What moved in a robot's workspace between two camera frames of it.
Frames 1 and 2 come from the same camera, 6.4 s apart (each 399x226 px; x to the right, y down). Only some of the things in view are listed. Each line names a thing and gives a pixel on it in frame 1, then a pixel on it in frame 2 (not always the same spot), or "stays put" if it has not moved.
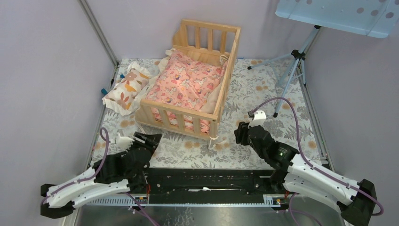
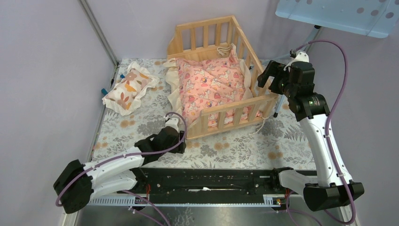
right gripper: (242, 131) -> (275, 69)
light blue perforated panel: (375, 18) stays put
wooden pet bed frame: (197, 36) -> (207, 36)
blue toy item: (104, 92) stays put
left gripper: (151, 141) -> (179, 144)
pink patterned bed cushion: (183, 82) -> (204, 85)
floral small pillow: (125, 96) stays put
